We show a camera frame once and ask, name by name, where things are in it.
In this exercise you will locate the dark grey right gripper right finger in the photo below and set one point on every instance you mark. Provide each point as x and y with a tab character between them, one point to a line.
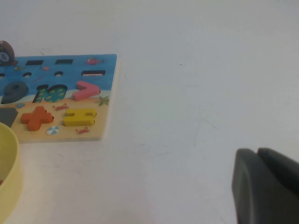
285	165

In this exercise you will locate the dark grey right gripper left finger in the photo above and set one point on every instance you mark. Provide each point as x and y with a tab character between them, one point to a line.
257	198

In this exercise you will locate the colourful wooden puzzle board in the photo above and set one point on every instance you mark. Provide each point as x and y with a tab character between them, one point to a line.
70	130

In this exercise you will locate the pink greater-than sign piece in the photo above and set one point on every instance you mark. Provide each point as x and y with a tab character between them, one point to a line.
85	93

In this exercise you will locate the yellow equals sign piece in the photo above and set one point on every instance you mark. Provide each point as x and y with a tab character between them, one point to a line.
70	120

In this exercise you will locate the orange plus sign piece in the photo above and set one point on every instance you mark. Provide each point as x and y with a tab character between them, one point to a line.
36	117

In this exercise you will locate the yellow plastic bowl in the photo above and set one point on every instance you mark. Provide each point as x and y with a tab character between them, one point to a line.
11	182

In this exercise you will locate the dark grey number nine piece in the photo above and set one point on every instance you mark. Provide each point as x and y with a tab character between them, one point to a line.
21	89

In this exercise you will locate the dark grey square piece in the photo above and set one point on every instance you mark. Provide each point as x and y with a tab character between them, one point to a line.
7	116

